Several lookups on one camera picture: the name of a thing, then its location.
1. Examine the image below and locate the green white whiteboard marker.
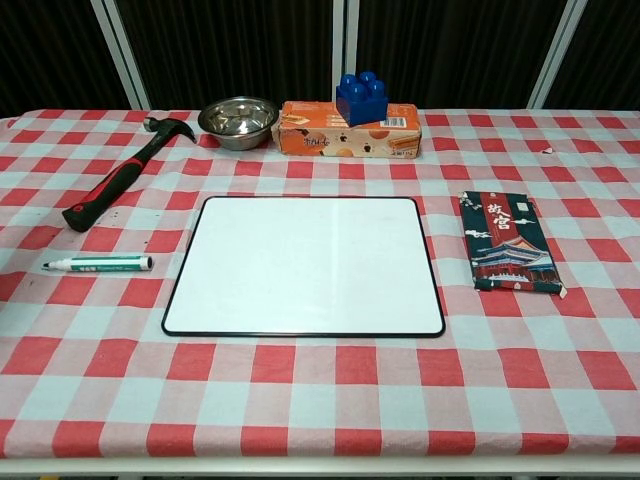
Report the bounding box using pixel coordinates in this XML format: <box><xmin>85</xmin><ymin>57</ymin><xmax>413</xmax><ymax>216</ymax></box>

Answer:
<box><xmin>41</xmin><ymin>254</ymin><xmax>154</xmax><ymax>275</ymax></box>

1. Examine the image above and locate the white dry-erase board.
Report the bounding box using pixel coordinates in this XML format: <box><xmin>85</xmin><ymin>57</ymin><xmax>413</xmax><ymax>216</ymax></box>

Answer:
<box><xmin>160</xmin><ymin>195</ymin><xmax>447</xmax><ymax>338</ymax></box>

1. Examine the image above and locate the orange cracker box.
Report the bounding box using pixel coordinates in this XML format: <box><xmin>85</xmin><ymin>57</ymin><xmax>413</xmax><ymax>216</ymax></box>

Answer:
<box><xmin>270</xmin><ymin>100</ymin><xmax>420</xmax><ymax>161</ymax></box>

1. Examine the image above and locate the blue toy building block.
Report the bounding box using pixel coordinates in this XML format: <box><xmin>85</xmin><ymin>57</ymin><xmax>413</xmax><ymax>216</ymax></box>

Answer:
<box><xmin>335</xmin><ymin>71</ymin><xmax>390</xmax><ymax>128</ymax></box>

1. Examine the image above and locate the stainless steel bowl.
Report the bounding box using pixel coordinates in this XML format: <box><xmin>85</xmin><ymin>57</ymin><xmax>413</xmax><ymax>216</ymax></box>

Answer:
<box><xmin>197</xmin><ymin>95</ymin><xmax>280</xmax><ymax>152</ymax></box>

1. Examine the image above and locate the red white checkered tablecloth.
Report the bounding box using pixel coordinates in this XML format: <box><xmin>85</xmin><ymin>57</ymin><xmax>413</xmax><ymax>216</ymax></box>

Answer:
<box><xmin>0</xmin><ymin>108</ymin><xmax>640</xmax><ymax>459</ymax></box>

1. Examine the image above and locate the dark packet with palace print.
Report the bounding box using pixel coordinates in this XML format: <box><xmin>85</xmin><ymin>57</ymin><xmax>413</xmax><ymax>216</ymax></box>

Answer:
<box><xmin>459</xmin><ymin>189</ymin><xmax>567</xmax><ymax>300</ymax></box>

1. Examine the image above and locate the black red claw hammer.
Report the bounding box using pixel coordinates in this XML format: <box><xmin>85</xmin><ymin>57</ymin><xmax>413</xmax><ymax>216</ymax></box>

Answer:
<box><xmin>61</xmin><ymin>116</ymin><xmax>198</xmax><ymax>234</ymax></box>

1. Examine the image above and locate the dark ribbed partition panel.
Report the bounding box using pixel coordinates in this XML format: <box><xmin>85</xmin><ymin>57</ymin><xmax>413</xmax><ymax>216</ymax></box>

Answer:
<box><xmin>357</xmin><ymin>0</ymin><xmax>569</xmax><ymax>109</ymax></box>
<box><xmin>115</xmin><ymin>0</ymin><xmax>335</xmax><ymax>110</ymax></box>
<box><xmin>0</xmin><ymin>0</ymin><xmax>132</xmax><ymax>119</ymax></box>
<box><xmin>544</xmin><ymin>0</ymin><xmax>640</xmax><ymax>110</ymax></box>

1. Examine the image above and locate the aluminium partition post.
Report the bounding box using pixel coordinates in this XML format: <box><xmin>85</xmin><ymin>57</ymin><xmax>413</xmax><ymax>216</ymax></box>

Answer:
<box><xmin>525</xmin><ymin>0</ymin><xmax>587</xmax><ymax>109</ymax></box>
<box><xmin>91</xmin><ymin>0</ymin><xmax>152</xmax><ymax>110</ymax></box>
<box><xmin>331</xmin><ymin>0</ymin><xmax>359</xmax><ymax>104</ymax></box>

